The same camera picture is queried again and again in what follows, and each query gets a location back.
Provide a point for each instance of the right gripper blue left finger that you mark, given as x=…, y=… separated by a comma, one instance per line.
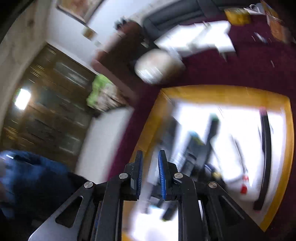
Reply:
x=134, y=170

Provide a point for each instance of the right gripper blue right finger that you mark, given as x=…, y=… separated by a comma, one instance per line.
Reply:
x=166, y=176

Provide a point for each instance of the black marker green cap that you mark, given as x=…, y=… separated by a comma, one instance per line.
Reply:
x=214, y=125

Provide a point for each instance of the white pill bottle red label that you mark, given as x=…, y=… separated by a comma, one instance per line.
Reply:
x=242, y=188

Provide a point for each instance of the black marker pink cap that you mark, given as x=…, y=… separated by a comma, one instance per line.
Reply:
x=267, y=152

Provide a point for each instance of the green and patterned cloth pile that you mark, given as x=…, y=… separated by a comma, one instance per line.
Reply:
x=105, y=95

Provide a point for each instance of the yellow taped white tray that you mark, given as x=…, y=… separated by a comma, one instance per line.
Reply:
x=204, y=208

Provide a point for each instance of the dark wooden double door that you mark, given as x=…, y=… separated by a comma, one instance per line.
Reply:
x=48, y=113

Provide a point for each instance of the round wrapped white pad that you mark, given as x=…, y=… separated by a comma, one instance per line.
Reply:
x=158, y=66

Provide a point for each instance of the brown armchair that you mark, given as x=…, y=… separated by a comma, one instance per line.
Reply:
x=117, y=58

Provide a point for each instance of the white papers stack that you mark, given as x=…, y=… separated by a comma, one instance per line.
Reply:
x=192, y=39

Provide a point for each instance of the black leather sofa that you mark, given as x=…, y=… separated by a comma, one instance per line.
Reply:
x=163, y=19

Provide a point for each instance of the yellow tape roll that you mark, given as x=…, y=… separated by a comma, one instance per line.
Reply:
x=237, y=16

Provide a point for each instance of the framed wall painting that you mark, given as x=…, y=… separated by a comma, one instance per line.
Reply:
x=80, y=10

